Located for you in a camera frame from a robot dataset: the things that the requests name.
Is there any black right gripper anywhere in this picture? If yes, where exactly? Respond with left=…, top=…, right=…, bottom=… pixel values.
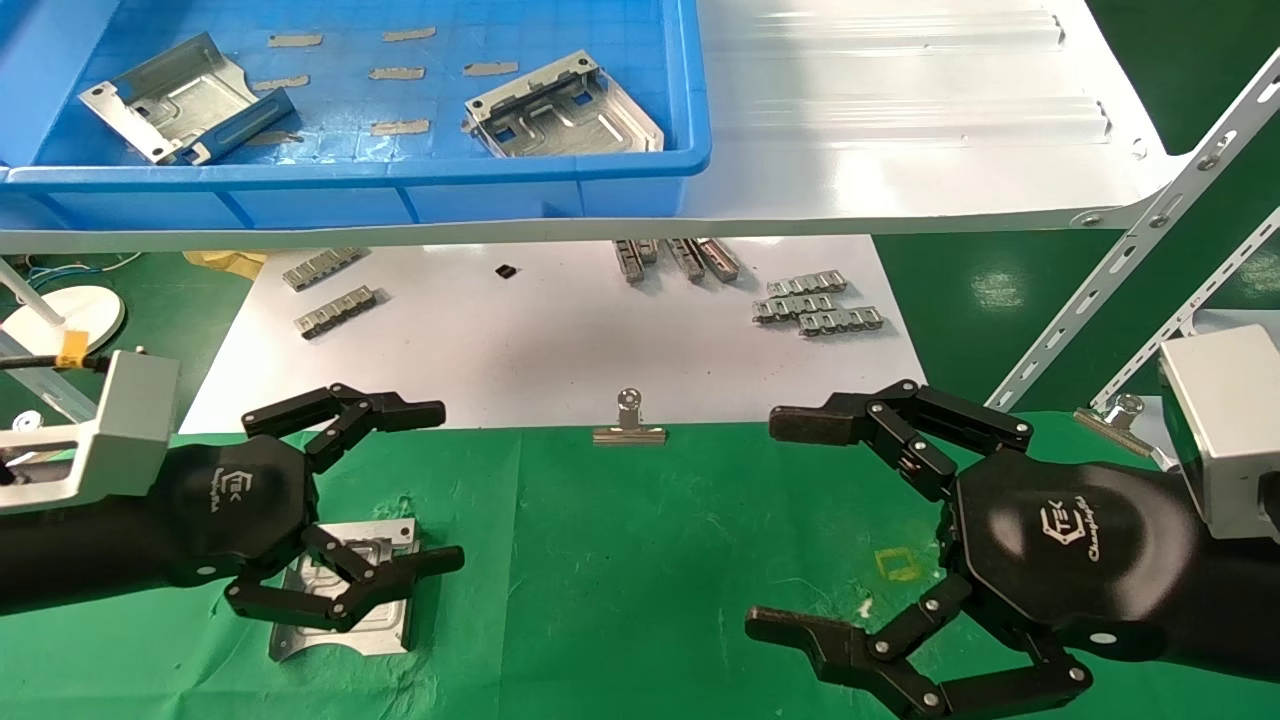
left=745, top=380, right=1201, bottom=720

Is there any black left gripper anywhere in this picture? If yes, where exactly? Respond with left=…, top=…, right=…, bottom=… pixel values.
left=160, top=383, right=466, bottom=633

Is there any sheet metal bracket part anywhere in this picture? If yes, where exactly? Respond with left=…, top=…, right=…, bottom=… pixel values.
left=78, top=32, right=296, bottom=166
left=268, top=517, right=419, bottom=663
left=465, top=50, right=666, bottom=159

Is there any white paper sheet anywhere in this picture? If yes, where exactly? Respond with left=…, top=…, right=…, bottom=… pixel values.
left=178, top=235, right=939, bottom=433

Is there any green cloth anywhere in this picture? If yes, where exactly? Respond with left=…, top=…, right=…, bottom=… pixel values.
left=0, top=410, right=1280, bottom=720

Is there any yellow crumpled tape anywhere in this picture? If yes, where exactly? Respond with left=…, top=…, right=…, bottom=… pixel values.
left=183, top=250, right=269, bottom=281

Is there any blue plastic bin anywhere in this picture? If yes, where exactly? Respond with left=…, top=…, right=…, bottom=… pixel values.
left=0, top=0, right=713, bottom=233

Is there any white round lamp stand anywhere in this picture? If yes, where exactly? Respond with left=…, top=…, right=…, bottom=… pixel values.
left=0, top=260, right=126, bottom=354

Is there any perforated white angle strut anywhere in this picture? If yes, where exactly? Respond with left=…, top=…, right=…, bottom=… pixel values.
left=985, top=75, right=1280, bottom=413
left=0, top=335, right=101, bottom=421
left=1090, top=208, right=1280, bottom=408

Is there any white metal shelf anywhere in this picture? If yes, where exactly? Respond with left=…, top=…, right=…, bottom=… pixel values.
left=0, top=0, right=1191, bottom=254

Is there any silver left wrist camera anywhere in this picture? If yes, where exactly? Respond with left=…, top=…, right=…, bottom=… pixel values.
left=0, top=348, right=181, bottom=516

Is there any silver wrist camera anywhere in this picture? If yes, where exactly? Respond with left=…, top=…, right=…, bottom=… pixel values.
left=0, top=348, right=181, bottom=516
left=1158, top=325, right=1280, bottom=542

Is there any black cable with yellow tape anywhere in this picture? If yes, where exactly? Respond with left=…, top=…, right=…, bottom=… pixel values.
left=0, top=330, right=111, bottom=374

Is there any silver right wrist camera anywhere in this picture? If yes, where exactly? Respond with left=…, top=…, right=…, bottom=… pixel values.
left=1158, top=325, right=1280, bottom=542

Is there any thin floor cable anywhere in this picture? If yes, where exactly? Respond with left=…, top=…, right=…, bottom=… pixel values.
left=20, top=252, right=146, bottom=277

